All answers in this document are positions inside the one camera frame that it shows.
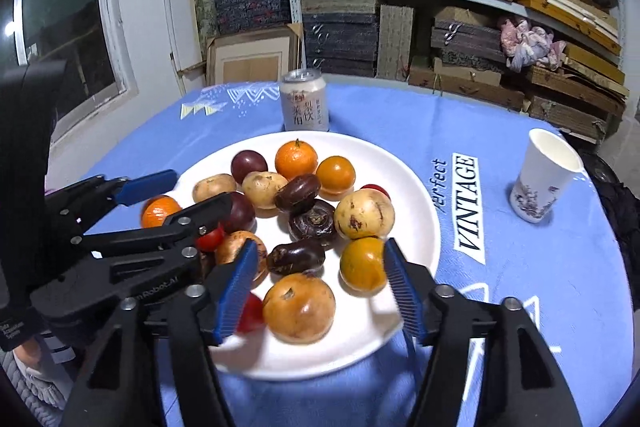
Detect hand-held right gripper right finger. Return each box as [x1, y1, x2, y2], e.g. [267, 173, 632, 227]
[382, 237, 583, 427]

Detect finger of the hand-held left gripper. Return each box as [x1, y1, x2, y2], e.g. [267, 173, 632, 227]
[45, 169, 179, 238]
[75, 192, 235, 268]

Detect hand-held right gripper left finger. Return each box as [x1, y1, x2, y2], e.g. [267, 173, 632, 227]
[60, 238, 260, 427]

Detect tan round fruit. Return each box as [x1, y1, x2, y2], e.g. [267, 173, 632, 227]
[242, 171, 289, 210]
[214, 231, 268, 283]
[192, 174, 237, 204]

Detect red cherry tomato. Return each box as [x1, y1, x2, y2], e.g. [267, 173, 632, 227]
[236, 292, 265, 334]
[359, 183, 392, 202]
[195, 224, 226, 254]

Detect small mandarin orange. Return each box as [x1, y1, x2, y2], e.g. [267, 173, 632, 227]
[141, 195, 183, 229]

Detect dark purple passion fruit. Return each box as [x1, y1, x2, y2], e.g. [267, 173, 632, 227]
[230, 150, 269, 185]
[220, 191, 257, 235]

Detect orange yellow tomato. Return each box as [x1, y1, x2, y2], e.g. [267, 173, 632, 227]
[340, 237, 388, 293]
[315, 156, 357, 200]

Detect brownish orange round fruit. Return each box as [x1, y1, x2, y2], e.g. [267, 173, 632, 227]
[262, 273, 337, 344]

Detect white oval plate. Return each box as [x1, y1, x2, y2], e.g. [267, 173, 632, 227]
[176, 130, 442, 382]

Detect dark water chestnut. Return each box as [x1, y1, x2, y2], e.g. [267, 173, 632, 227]
[288, 199, 337, 250]

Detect dark brown date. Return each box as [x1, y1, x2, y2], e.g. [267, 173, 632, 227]
[274, 174, 322, 214]
[266, 239, 327, 277]

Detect blue printed tablecloth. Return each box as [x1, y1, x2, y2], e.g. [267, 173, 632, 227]
[47, 79, 636, 427]

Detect grey knit clothing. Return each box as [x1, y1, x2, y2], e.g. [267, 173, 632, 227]
[0, 347, 68, 413]

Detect white drink can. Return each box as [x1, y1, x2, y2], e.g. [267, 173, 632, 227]
[280, 69, 331, 132]

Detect brown cardboard box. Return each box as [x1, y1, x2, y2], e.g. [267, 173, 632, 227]
[206, 23, 305, 86]

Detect white paper cup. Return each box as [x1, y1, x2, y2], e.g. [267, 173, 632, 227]
[510, 128, 584, 224]

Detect white framed window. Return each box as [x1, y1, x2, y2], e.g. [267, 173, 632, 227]
[12, 0, 141, 142]

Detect dark cloth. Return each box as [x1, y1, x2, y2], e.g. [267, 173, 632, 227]
[565, 132, 640, 268]

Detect pink cloth bundle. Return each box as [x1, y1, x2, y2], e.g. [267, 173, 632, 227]
[497, 17, 568, 72]

